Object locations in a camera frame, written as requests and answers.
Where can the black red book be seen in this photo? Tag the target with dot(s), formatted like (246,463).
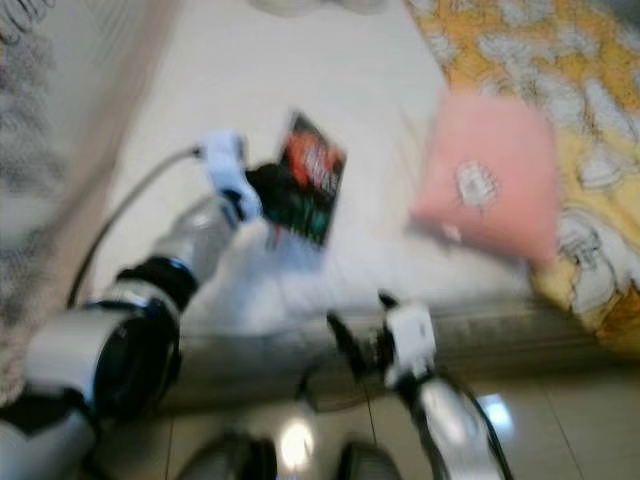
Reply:
(312,180)

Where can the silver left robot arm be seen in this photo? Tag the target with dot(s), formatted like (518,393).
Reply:
(120,350)

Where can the robot right leg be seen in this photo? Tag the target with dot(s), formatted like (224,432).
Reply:
(365,464)

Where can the robot leg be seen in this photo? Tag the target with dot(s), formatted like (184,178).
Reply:
(365,464)
(225,460)

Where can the white quilted mattress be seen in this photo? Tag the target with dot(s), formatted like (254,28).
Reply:
(260,60)

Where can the pink square pillow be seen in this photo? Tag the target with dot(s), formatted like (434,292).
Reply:
(480,170)

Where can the robot left leg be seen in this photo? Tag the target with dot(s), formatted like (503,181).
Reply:
(225,460)

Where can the grey patterned fabric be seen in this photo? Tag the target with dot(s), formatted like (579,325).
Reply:
(40,200)

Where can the yellow cartoon print blanket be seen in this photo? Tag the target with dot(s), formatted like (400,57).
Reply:
(540,50)

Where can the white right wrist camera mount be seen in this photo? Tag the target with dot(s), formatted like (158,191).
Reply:
(410,335)

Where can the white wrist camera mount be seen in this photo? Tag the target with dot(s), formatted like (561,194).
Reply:
(225,160)
(410,335)

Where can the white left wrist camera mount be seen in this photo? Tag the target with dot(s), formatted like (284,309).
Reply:
(225,160)

